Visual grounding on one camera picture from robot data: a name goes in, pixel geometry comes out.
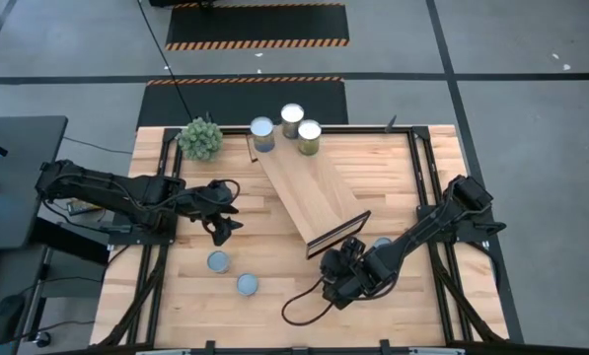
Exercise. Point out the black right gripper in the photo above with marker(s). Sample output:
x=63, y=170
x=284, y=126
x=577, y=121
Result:
x=368, y=273

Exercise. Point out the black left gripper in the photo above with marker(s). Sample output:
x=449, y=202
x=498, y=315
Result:
x=215, y=197

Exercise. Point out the short beef can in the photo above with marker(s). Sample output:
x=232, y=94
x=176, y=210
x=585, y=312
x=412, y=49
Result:
x=218, y=261

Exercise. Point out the food can white-green label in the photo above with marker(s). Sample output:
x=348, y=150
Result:
x=384, y=241

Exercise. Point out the peas can blue-yellow label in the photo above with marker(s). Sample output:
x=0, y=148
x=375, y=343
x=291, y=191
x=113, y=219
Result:
x=263, y=129

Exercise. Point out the food can yellow-green label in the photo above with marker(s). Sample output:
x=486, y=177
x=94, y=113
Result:
x=309, y=132

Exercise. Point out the food can grey-brown label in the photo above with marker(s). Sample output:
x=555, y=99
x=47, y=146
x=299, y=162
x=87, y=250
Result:
x=292, y=116

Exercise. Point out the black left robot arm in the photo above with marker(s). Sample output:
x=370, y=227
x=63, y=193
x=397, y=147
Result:
x=116, y=194

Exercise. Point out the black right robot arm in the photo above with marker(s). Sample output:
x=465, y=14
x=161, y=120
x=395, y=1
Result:
x=422, y=232

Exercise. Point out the teal tuna can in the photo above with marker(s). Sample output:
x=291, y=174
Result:
x=247, y=284

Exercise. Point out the small green potted plant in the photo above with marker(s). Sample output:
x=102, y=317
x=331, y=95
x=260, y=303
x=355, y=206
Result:
x=200, y=139

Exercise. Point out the black hazard-striped floor mat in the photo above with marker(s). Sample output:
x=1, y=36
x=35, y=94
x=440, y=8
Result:
x=244, y=103
x=257, y=22

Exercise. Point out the small electronics box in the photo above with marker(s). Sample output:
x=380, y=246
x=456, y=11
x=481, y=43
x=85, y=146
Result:
x=82, y=207

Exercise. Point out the dark grey desk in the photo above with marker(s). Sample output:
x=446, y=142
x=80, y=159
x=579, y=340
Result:
x=22, y=172

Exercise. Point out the black desk caster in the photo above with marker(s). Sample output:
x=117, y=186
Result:
x=42, y=339

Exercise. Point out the black computer mouse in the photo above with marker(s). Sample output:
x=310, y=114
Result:
x=5, y=318

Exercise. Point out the black aluminium table frame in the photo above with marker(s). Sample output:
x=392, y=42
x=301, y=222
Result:
x=353, y=130

